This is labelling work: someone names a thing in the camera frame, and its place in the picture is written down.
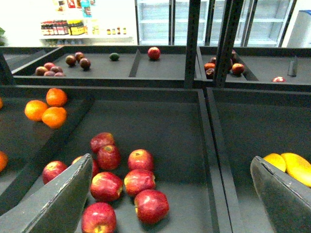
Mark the red apple far left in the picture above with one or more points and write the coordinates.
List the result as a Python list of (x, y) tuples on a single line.
[(52, 170)]

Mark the red apple back shelf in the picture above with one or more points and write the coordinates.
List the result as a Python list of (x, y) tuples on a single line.
[(154, 53)]

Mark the yellow mango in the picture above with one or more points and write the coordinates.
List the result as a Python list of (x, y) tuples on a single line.
[(298, 168), (276, 160)]

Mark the red apple top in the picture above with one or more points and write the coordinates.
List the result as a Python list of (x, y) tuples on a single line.
[(100, 140)]

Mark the red apple upper right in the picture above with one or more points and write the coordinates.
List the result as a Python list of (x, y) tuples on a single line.
[(140, 159)]

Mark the red apple centre left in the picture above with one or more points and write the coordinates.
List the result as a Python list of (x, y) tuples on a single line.
[(106, 187)]

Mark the black metal shelf post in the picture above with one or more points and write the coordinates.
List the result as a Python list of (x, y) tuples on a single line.
[(192, 35)]

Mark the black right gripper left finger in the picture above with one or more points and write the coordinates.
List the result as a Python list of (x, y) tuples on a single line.
[(56, 207)]

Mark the red apple front bottom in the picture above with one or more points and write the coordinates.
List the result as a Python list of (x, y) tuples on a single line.
[(99, 217)]

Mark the orange at left edge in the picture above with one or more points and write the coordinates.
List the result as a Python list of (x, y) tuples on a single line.
[(3, 160)]

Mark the red apple front right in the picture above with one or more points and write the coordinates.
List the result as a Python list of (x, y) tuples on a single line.
[(151, 206)]

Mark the orange top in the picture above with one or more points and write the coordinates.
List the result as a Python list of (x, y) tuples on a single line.
[(56, 97)]

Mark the red apple behind finger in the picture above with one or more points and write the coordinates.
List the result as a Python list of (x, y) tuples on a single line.
[(95, 167)]

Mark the red apple centre right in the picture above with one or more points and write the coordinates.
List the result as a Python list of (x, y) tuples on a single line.
[(138, 180)]

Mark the orange front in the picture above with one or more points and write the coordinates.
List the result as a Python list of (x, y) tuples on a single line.
[(54, 117)]

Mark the red apple upper middle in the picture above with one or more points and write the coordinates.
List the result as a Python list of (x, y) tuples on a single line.
[(108, 157)]

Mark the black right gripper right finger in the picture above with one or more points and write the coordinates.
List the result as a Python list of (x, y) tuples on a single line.
[(287, 202)]

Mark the dark green avocado far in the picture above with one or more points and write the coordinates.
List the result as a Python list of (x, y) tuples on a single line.
[(114, 56)]

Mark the white shelf with bottles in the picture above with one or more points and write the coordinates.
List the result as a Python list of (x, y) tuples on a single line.
[(95, 22)]

